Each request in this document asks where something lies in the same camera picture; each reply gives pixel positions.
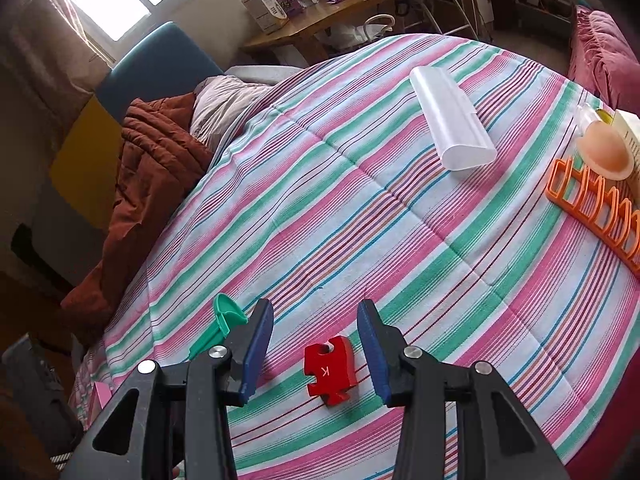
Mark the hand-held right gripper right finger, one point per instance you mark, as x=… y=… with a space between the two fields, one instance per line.
x=375 y=355

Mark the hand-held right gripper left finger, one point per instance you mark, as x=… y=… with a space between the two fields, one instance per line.
x=252 y=355

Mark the green plastic funnel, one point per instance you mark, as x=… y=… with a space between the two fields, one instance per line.
x=222 y=322

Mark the red puzzle piece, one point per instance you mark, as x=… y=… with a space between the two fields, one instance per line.
x=330 y=367

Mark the pink framed white tray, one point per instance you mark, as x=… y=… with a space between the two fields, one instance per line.
x=102 y=392

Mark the striped bedspread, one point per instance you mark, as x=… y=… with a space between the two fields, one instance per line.
x=375 y=235

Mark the dark grey box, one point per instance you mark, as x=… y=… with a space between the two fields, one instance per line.
x=35 y=385

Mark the brown quilt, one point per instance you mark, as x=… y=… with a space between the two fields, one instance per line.
x=145 y=160

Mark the wooden wardrobe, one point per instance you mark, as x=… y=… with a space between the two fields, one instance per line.
x=20 y=310

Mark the translucent white plastic case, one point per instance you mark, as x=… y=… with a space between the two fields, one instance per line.
x=452 y=120

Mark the pale pink pillow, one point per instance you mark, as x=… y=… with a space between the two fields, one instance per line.
x=225 y=105

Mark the orange plastic rack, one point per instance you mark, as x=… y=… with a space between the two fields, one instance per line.
x=600 y=202

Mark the grey yellow blue headboard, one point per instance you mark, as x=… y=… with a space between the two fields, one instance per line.
x=100 y=125

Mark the grey bed sheet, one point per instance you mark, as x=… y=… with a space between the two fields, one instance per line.
x=260 y=72

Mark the clear plastic bottle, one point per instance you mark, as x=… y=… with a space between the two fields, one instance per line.
x=586 y=114

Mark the white plastic bag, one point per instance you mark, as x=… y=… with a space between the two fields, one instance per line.
x=360 y=32

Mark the wooden desk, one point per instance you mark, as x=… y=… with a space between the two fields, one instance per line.
x=320 y=20

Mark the tall white box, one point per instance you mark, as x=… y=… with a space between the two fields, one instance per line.
x=262 y=7

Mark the purple box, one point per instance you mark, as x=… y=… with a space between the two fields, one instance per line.
x=290 y=4

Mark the beige curtain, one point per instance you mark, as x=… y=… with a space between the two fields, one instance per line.
x=45 y=60

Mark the pink fleece blanket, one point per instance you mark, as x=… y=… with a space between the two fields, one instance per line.
x=600 y=60

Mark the storage shelf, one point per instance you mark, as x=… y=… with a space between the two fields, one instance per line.
x=540 y=0

